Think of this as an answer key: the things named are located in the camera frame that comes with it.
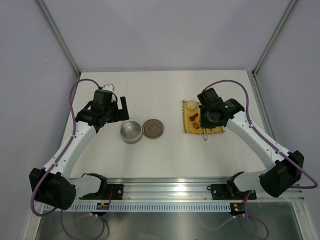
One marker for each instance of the brown chicken drumstick toy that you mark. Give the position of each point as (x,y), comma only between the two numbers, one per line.
(193,117)

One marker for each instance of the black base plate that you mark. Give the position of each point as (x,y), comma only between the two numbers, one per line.
(225,192)
(105,192)

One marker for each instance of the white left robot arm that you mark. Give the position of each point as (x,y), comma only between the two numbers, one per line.
(52,184)

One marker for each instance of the aluminium frame post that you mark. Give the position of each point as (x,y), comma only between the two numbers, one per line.
(292,4)
(44,9)

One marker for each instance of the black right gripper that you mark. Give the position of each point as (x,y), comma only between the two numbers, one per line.
(203,123)

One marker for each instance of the round metal lunch box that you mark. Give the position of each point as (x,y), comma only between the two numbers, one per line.
(131,132)

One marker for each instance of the white steamed bun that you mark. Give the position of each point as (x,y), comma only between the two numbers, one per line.
(191,105)

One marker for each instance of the yellow bamboo mat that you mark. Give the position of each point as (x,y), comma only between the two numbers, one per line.
(188,125)

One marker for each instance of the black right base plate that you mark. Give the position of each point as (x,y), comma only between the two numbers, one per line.
(225,192)

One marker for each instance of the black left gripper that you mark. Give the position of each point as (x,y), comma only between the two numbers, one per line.
(121,114)

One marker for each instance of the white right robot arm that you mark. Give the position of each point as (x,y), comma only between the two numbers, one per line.
(281,165)

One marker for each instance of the white slotted cable duct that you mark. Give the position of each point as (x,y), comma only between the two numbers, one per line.
(151,207)

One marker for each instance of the red sausage piece toy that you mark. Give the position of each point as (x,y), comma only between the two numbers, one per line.
(196,125)

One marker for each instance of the metal tongs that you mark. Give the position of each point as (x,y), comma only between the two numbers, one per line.
(205,134)

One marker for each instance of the left aluminium frame post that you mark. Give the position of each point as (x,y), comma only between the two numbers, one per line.
(44,9)

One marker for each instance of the right aluminium frame post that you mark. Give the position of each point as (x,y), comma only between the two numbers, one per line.
(292,4)

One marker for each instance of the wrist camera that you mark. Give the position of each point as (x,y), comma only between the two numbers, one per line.
(105,95)
(209,98)

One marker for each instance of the aluminium mounting rail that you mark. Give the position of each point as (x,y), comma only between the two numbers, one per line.
(181,189)

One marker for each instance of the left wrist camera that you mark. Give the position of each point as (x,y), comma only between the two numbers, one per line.
(105,95)

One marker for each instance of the round brown lunch box lid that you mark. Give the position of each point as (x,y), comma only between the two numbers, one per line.
(153,129)

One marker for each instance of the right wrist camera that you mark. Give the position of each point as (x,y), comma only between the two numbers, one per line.
(209,98)

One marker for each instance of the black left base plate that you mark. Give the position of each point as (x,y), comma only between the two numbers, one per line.
(105,192)

